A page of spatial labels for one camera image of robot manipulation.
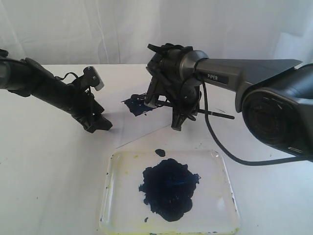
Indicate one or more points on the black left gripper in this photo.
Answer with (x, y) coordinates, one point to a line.
(87, 111)

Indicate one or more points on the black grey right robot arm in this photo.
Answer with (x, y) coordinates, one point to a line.
(275, 97)

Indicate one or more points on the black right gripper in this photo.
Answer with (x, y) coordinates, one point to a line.
(185, 105)

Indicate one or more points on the white backdrop curtain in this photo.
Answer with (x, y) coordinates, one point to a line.
(118, 31)

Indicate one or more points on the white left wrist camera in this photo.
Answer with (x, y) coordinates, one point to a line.
(91, 78)

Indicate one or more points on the dark blue paint blob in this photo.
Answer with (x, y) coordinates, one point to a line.
(168, 188)

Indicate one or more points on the black paint brush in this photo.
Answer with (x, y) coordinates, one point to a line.
(215, 113)

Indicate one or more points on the clear plastic tray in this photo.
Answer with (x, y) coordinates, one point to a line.
(214, 210)

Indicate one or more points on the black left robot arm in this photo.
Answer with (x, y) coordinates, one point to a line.
(27, 77)

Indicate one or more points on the white paper with black square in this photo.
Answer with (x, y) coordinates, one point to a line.
(133, 119)

